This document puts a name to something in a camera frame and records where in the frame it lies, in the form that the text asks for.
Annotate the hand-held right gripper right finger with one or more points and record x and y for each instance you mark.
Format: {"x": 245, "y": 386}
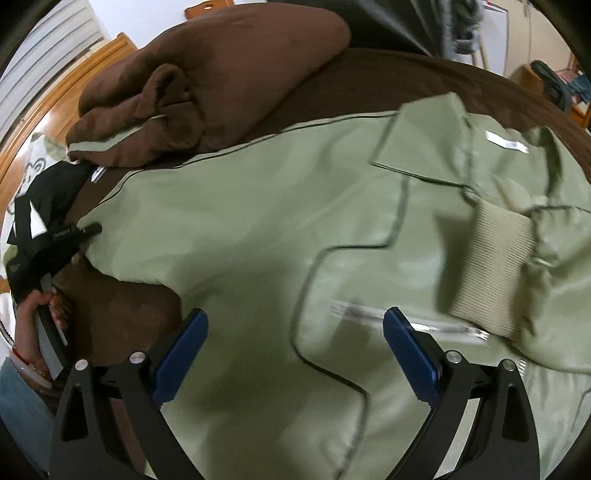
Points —
{"x": 411, "y": 355}

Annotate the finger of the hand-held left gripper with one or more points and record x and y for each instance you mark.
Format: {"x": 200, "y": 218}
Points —
{"x": 76, "y": 233}

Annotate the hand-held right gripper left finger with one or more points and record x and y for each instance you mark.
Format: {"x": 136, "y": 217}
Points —
{"x": 182, "y": 355}

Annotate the light green jacket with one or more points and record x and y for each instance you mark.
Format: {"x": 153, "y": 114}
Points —
{"x": 258, "y": 230}

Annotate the person's left forearm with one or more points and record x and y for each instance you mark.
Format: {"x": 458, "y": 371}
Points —
{"x": 18, "y": 415}

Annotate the person's left hand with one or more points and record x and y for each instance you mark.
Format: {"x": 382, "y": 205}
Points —
{"x": 30, "y": 323}

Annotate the black garment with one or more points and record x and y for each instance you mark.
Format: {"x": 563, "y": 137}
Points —
{"x": 55, "y": 184}

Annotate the white patterned pillow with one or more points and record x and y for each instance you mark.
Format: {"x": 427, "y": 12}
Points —
{"x": 39, "y": 152}

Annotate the wooden headboard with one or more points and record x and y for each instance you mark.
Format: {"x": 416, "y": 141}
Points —
{"x": 69, "y": 78}

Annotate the white slatted blinds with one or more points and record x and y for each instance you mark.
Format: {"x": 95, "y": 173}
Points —
{"x": 51, "y": 41}

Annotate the folded brown blanket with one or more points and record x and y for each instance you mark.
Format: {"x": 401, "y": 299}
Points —
{"x": 221, "y": 83}

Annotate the wooden chair back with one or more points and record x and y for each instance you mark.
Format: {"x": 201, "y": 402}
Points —
{"x": 205, "y": 8}

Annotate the wooden side table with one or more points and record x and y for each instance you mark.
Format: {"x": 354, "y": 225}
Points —
{"x": 526, "y": 78}

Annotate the dark green bag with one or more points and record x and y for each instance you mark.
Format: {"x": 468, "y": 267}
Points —
{"x": 549, "y": 81}

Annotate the grey hanging garment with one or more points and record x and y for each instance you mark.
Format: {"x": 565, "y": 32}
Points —
{"x": 461, "y": 27}

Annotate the dark grey cloth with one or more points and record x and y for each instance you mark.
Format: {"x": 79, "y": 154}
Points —
{"x": 378, "y": 23}

